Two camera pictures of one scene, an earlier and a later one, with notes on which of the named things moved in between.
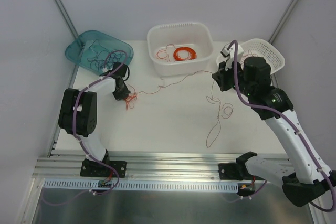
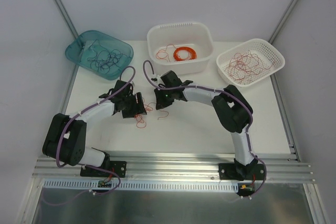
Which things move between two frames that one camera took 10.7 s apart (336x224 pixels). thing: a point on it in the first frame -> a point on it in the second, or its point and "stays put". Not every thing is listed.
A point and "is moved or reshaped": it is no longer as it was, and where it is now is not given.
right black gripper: [223, 77] -> [161, 99]
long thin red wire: [224, 111] -> [163, 116]
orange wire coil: [192, 54] stays put
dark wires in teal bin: [103, 57] stays put
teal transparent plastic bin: [94, 51] stays put
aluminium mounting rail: [67, 166] stays put
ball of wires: [130, 100] is moved or reshaped
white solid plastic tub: [184, 49] stays put
